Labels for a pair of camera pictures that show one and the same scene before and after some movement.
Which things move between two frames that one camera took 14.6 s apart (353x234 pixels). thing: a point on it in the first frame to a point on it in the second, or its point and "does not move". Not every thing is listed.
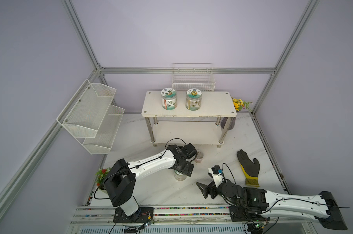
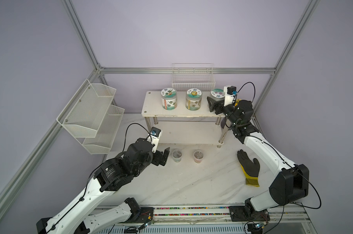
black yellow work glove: [250, 168] does not move
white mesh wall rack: [90, 116] does not move
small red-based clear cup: [199, 157] does not move
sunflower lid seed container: [193, 99] does not move
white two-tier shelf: [207, 126] does not move
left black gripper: [187, 170] to [157, 160]
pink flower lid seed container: [179, 176] to [217, 94]
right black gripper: [211, 186] to [220, 106]
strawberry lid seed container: [168, 99] does not move
